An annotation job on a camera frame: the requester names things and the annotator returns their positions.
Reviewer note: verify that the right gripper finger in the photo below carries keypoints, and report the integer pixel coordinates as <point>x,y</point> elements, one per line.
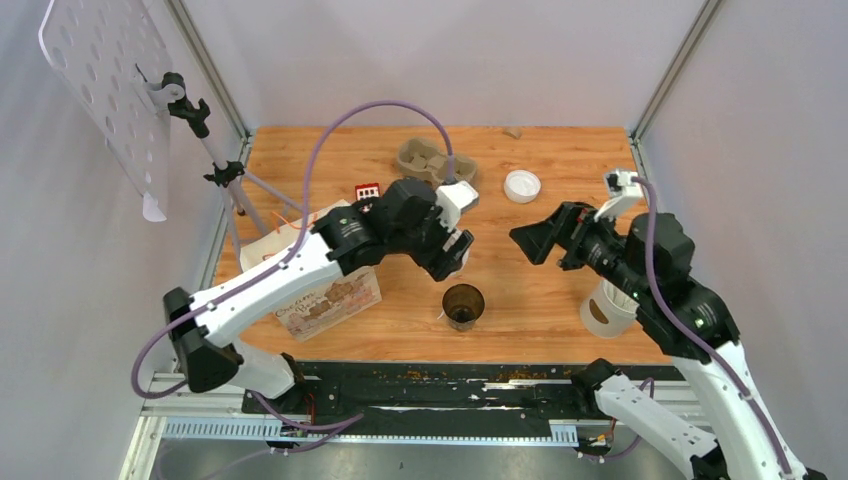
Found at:
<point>536,240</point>
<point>568,226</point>

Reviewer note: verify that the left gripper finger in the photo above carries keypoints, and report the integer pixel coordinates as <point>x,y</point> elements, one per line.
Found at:
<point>457,248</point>
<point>445,267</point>

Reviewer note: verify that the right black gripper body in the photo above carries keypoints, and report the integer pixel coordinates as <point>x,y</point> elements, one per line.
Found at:
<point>599,247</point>

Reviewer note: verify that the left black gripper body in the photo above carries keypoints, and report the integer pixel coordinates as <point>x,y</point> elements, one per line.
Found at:
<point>427,244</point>

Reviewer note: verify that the dark brown plastic cup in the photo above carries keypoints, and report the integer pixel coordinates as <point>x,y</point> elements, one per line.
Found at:
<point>463,304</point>

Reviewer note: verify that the white plastic cup lid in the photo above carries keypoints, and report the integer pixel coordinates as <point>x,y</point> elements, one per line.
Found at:
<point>521,186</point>

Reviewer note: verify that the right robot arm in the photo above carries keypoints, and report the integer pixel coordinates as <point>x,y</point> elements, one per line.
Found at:
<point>691,324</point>

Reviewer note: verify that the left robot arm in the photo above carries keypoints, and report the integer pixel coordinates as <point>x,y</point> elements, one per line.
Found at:
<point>409,218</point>

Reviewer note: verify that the white straw holder cup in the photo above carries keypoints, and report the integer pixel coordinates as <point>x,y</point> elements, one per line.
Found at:
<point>608,311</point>

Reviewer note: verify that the red toy block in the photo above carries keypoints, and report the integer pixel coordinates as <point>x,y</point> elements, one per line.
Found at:
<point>367,191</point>

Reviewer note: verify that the cardboard cup carrier tray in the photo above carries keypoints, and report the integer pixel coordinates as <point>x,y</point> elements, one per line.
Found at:
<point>421,158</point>

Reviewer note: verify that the white paper bakery bag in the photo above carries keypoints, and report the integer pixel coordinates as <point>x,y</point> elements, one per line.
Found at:
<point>319,308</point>

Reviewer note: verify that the tripod stand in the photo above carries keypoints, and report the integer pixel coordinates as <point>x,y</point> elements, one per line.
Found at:
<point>168,98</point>

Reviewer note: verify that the perforated white panel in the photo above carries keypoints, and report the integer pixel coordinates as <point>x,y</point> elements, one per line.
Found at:
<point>112,57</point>

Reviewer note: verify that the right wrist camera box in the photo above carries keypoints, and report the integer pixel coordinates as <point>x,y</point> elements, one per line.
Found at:
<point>623,193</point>

